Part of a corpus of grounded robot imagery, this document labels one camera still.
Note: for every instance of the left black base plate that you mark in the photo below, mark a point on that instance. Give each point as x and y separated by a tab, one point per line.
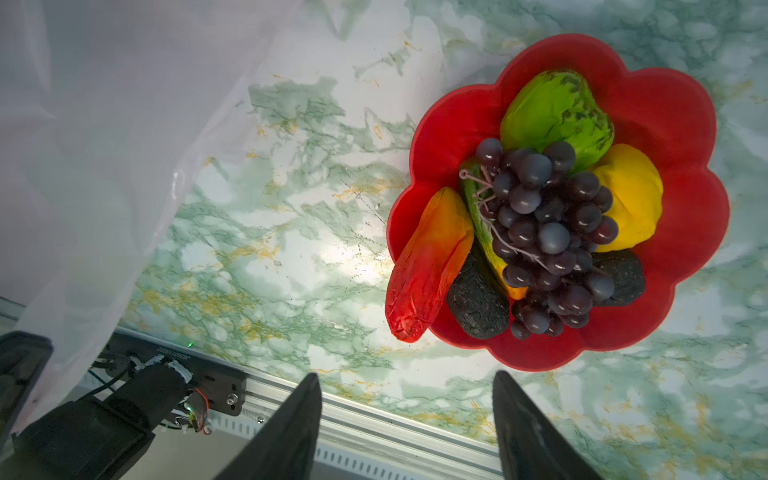
224	386

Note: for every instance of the yellow lemon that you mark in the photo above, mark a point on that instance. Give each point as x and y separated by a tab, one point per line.
637	190

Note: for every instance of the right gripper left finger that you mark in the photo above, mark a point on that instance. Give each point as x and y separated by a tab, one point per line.
285	446

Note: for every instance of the dark purple grape bunch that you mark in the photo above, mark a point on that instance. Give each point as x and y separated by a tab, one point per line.
555	219

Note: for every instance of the dark avocado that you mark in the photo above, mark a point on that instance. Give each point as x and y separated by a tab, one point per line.
626	269
476	300

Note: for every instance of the pink translucent plastic bag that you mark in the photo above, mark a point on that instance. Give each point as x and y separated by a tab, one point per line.
105	109

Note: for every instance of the dark avocado front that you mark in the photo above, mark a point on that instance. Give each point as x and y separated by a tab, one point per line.
476	300

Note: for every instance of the green yellow corn cob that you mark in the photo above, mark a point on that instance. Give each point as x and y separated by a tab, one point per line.
473	191

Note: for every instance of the green fruit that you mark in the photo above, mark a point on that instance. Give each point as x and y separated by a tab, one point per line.
558	105

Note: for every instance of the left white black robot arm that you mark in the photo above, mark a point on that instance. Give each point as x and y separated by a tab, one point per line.
102	434

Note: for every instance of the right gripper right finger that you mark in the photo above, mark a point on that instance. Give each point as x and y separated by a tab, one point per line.
530	447

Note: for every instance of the aluminium front rail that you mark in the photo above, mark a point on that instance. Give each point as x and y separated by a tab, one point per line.
390	410

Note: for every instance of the red orange pepper fruit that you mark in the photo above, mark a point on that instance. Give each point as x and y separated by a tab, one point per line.
428	266

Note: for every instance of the red flower-shaped plate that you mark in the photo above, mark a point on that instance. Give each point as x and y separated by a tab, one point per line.
664	113

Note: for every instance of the dark avocado rear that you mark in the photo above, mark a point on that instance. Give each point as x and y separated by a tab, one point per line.
626	269

